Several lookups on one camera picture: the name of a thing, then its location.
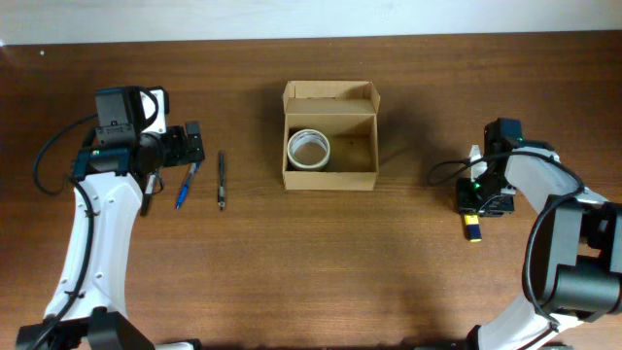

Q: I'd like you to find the blue ballpoint pen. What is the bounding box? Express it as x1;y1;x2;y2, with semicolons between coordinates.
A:
175;161;201;210

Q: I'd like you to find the yellow box cutter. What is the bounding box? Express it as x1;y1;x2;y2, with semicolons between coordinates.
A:
464;214;482;242

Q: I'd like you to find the black slim pen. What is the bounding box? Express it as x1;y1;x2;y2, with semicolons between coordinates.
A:
218;150;225;211

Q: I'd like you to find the cream masking tape roll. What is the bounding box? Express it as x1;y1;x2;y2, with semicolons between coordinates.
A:
286;128;331;171

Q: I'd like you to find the brown cardboard box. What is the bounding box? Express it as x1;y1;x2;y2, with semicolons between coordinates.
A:
282;81;380;191

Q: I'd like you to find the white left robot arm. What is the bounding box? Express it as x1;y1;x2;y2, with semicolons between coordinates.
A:
16;86;205;349

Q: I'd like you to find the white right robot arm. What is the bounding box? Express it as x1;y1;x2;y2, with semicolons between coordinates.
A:
456;119;621;349

